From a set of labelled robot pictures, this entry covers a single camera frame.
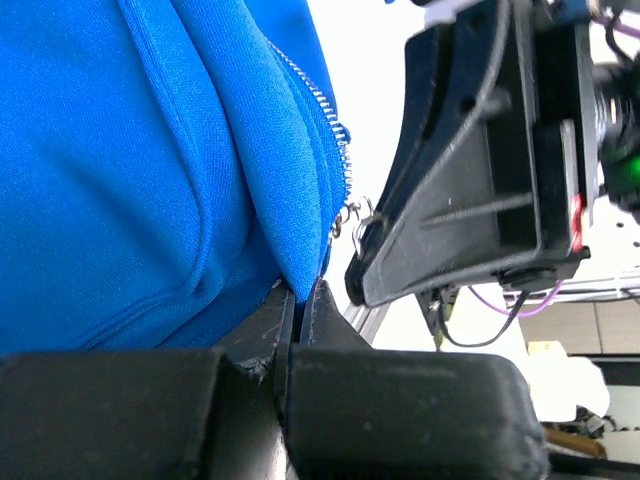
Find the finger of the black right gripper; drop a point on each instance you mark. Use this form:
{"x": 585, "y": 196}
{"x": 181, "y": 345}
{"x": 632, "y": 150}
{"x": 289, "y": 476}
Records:
{"x": 460, "y": 204}

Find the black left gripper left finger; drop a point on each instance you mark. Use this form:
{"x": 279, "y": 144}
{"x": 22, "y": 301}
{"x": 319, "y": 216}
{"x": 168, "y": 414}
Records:
{"x": 152, "y": 414}

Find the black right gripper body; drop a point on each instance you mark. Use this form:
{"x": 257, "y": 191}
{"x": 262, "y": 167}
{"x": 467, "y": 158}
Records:
{"x": 586, "y": 135}

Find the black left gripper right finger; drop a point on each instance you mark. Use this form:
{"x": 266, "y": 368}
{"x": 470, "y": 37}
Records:
{"x": 355, "y": 412}

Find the silver zipper pull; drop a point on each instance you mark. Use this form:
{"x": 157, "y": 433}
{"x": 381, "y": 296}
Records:
{"x": 360, "y": 214}

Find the blue zip-up fleece jacket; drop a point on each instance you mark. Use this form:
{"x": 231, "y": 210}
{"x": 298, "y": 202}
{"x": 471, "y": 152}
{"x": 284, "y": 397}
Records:
{"x": 163, "y": 165}

